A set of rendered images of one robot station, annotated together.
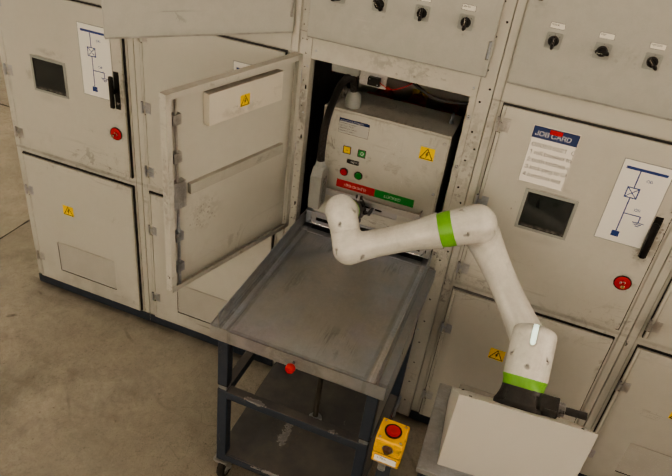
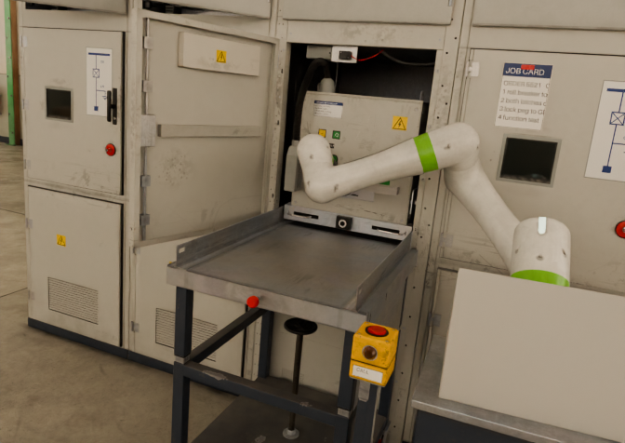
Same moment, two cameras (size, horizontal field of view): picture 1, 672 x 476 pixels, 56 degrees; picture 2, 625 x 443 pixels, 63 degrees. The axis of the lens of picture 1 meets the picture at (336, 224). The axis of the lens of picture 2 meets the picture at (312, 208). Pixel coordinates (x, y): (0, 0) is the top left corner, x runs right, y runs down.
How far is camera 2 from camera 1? 0.99 m
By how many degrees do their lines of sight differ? 21
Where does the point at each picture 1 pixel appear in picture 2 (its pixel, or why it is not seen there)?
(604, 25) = not seen: outside the picture
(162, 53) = not seen: hidden behind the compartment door
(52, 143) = (54, 170)
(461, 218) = (440, 131)
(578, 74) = (541, 1)
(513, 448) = (540, 350)
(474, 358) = not seen: hidden behind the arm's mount
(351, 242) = (324, 172)
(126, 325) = (102, 362)
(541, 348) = (553, 236)
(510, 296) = (504, 221)
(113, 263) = (97, 293)
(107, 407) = (59, 431)
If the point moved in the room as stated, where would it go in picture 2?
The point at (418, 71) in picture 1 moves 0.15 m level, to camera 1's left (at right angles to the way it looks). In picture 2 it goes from (385, 33) to (344, 31)
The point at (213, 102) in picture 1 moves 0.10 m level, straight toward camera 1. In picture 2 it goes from (188, 42) to (184, 39)
